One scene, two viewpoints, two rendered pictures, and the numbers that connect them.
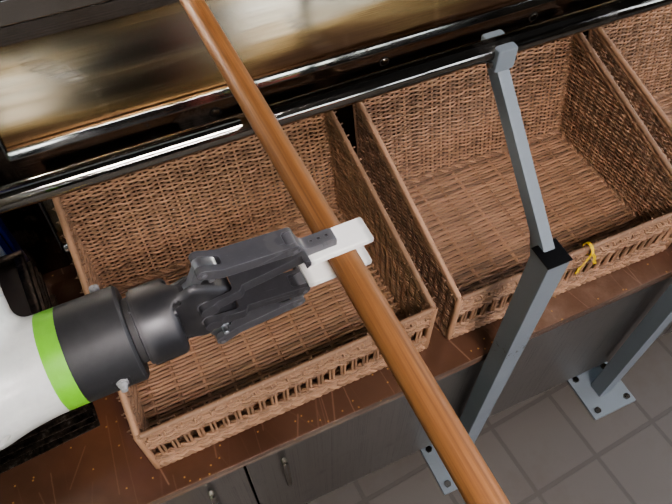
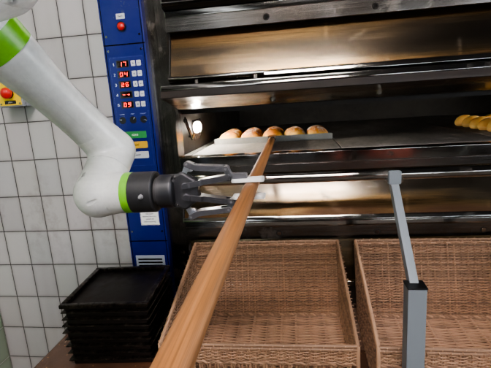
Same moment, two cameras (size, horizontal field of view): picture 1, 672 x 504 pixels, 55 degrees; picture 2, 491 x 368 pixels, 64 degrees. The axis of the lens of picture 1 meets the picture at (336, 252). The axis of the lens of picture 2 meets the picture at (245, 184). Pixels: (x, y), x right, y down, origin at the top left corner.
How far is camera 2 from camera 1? 0.65 m
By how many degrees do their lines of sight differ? 50
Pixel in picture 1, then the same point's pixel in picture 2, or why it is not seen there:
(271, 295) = (215, 197)
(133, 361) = (147, 187)
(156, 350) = (158, 189)
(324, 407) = not seen: outside the picture
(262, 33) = (307, 196)
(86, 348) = (136, 177)
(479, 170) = (445, 321)
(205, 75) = (275, 209)
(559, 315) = not seen: outside the picture
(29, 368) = (115, 177)
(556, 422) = not seen: outside the picture
